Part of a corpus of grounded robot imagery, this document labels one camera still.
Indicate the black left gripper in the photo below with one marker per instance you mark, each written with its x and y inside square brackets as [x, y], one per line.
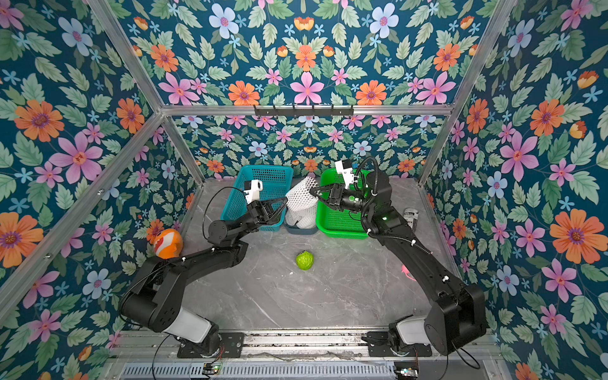
[258, 214]

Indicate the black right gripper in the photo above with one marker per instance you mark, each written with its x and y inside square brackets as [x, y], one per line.
[336, 195]

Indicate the white foam net sleeve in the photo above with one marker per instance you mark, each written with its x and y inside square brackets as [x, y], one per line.
[300, 198]

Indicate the green custard apple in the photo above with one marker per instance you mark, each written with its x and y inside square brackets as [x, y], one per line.
[305, 261]

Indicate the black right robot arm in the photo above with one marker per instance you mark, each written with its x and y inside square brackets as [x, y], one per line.
[457, 315]

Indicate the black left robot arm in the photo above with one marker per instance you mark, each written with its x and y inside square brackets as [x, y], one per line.
[154, 300]

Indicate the grey bin of nets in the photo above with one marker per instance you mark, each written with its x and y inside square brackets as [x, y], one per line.
[298, 231]

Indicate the pile of white foam nets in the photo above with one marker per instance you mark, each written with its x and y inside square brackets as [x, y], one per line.
[304, 219]

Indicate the bright green plastic basket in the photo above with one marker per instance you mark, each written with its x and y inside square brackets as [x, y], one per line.
[342, 224]

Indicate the teal plastic basket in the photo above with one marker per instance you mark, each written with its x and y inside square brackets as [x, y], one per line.
[276, 181]

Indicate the striped drink can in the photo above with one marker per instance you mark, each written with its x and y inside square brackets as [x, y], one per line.
[411, 215]

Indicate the pink alarm clock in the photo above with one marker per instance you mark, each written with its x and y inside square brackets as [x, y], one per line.
[407, 273]

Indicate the orange clownfish toy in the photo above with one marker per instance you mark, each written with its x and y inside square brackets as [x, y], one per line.
[168, 244]

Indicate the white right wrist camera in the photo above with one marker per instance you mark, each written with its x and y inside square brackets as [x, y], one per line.
[345, 169]

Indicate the black hook rail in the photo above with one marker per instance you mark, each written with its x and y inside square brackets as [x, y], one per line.
[299, 111]

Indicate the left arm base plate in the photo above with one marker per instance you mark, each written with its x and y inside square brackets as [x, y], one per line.
[227, 345]

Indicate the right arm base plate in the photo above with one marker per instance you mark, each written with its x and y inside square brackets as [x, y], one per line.
[388, 344]

